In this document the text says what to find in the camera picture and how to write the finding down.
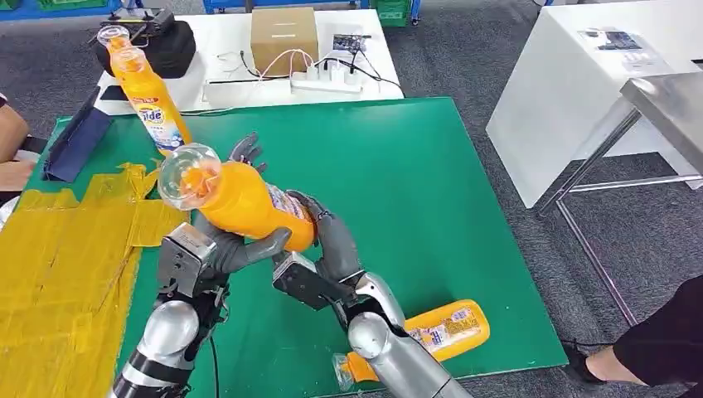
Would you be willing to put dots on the blue shelf frame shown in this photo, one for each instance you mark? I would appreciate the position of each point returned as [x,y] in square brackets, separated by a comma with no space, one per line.
[285,4]
[60,12]

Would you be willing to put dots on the white table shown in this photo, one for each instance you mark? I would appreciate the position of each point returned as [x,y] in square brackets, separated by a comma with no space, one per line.
[230,38]

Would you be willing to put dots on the white cabinet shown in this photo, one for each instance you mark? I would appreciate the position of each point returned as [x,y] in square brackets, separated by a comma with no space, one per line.
[549,110]

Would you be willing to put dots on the brown cardboard box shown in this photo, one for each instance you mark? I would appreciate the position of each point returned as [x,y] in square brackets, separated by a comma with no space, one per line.
[284,39]

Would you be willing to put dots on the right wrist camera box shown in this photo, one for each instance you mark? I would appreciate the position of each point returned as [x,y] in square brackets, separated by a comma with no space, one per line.
[307,283]

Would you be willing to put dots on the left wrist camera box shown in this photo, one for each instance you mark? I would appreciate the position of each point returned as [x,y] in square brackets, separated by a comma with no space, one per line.
[184,263]

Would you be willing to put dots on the black controller device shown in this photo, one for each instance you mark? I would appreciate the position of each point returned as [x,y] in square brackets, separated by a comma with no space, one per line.
[151,19]

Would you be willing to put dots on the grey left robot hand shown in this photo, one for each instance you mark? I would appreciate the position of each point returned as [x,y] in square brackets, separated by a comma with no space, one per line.
[236,252]

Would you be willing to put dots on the steel bench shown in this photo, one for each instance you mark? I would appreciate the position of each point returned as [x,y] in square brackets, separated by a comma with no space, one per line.
[667,104]

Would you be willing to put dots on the yellow sheet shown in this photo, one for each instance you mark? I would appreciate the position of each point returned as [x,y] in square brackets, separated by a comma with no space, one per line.
[60,274]

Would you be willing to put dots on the person's black shoe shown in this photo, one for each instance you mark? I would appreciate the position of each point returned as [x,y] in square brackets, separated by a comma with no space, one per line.
[576,362]

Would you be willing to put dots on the green crate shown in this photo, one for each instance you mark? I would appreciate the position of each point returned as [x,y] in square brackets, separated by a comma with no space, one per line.
[71,4]
[391,12]
[8,3]

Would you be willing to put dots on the green mat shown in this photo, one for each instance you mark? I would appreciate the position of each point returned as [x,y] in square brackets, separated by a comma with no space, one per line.
[384,176]

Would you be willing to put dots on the printed leaflet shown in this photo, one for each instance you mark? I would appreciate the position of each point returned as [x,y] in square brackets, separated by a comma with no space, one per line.
[612,41]

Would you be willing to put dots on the white power strip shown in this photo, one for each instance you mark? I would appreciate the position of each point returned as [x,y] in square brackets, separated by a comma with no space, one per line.
[324,83]

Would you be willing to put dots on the person's leg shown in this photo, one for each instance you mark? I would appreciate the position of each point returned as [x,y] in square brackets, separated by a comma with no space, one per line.
[664,340]

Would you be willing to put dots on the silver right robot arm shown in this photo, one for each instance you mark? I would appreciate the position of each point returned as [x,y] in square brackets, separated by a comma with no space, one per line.
[395,357]

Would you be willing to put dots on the black carrying case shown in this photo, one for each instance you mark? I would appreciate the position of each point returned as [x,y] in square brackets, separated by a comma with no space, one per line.
[173,55]

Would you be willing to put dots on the small circuit board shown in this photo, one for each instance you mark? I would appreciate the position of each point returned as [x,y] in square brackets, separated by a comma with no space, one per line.
[350,42]

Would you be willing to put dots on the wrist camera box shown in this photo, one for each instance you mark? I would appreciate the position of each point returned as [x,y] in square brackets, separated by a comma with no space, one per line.
[307,283]
[184,263]

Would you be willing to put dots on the black phone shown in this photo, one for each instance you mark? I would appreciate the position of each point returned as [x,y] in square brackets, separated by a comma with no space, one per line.
[112,93]

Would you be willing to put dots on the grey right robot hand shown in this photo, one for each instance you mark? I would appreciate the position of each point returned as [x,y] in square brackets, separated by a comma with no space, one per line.
[338,247]

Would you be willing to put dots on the blue tablet folder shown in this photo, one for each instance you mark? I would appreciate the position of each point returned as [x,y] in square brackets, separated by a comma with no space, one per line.
[77,143]

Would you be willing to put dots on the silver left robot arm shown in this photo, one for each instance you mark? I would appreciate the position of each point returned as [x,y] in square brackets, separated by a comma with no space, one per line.
[170,335]

